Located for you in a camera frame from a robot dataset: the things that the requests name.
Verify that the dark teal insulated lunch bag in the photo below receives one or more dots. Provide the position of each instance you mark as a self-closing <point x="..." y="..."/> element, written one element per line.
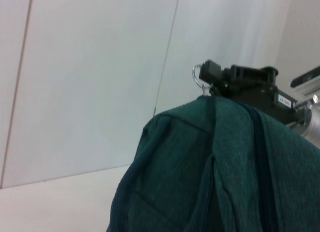
<point x="200" y="167"/>

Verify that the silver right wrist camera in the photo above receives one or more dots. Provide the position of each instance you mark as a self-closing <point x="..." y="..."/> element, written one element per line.
<point x="307" y="84"/>

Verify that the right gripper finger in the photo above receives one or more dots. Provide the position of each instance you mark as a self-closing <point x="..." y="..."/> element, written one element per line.
<point x="217" y="90"/>
<point x="211" y="71"/>

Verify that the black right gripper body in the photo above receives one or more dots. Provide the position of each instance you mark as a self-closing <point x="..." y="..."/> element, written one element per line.
<point x="260" y="89"/>

